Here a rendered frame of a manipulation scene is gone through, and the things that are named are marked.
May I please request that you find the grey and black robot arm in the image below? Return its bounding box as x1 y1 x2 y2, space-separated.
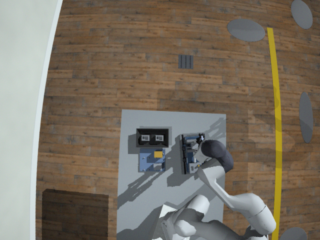
161 139 276 240

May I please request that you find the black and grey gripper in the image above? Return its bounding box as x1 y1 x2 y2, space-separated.
194 135 204 147

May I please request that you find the yellow block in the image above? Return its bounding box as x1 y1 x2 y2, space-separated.
154 151 163 158

